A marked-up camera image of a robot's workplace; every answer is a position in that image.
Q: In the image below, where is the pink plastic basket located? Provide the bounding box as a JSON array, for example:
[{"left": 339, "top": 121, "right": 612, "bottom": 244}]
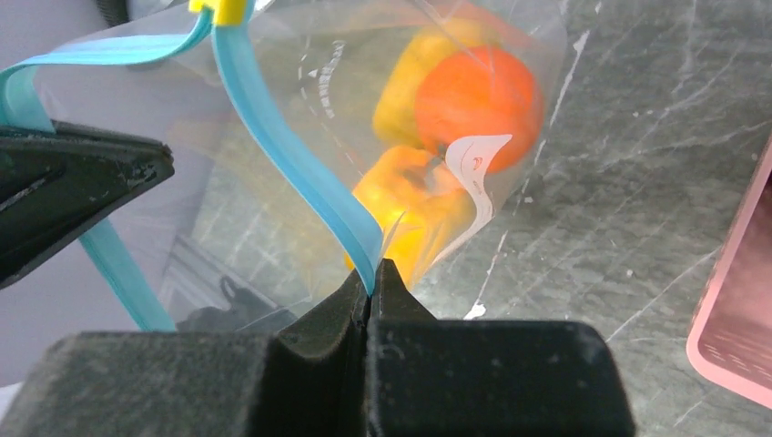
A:
[{"left": 686, "top": 147, "right": 771, "bottom": 407}]

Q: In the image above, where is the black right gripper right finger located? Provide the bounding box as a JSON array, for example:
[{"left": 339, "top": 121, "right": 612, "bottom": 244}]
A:
[{"left": 366, "top": 259, "right": 636, "bottom": 436}]

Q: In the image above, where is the clear zip top bag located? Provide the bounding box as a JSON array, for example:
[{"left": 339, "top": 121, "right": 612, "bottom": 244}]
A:
[{"left": 1, "top": 1, "right": 566, "bottom": 330}]

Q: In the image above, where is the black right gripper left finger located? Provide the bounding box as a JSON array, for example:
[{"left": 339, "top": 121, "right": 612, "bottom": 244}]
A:
[{"left": 1, "top": 275, "right": 370, "bottom": 436}]

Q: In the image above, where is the orange fruit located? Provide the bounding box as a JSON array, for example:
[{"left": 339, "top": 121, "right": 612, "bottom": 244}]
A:
[{"left": 414, "top": 46, "right": 544, "bottom": 172}]

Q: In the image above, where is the yellow bell pepper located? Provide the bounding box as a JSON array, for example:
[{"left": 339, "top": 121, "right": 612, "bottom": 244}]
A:
[{"left": 352, "top": 145, "right": 476, "bottom": 290}]

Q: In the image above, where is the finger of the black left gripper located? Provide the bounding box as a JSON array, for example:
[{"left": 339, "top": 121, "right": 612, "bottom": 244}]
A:
[{"left": 1, "top": 121, "right": 175, "bottom": 288}]

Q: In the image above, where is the yellow mango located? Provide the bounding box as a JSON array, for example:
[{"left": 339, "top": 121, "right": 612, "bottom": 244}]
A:
[{"left": 371, "top": 18, "right": 501, "bottom": 146}]

